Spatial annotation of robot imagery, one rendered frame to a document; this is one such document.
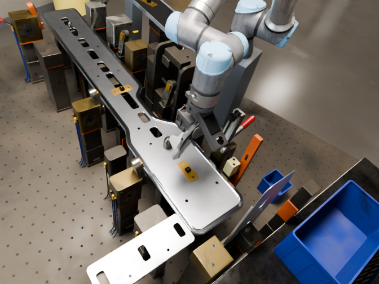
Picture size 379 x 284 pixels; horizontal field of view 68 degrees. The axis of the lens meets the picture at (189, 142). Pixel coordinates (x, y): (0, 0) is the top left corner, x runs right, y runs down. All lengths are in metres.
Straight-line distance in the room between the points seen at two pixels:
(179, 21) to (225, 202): 0.56
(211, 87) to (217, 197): 0.41
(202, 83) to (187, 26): 0.17
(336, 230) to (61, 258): 0.94
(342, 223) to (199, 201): 0.46
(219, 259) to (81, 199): 0.67
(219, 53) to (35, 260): 0.93
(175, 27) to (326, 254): 0.77
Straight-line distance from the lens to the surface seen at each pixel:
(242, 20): 1.29
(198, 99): 0.70
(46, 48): 1.41
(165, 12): 1.46
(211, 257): 0.79
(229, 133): 0.93
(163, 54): 1.16
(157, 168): 0.96
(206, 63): 0.64
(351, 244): 1.04
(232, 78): 1.37
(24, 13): 1.61
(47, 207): 1.26
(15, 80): 1.81
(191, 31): 0.76
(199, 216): 0.89
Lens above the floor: 1.79
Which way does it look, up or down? 49 degrees down
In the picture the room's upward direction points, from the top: 15 degrees clockwise
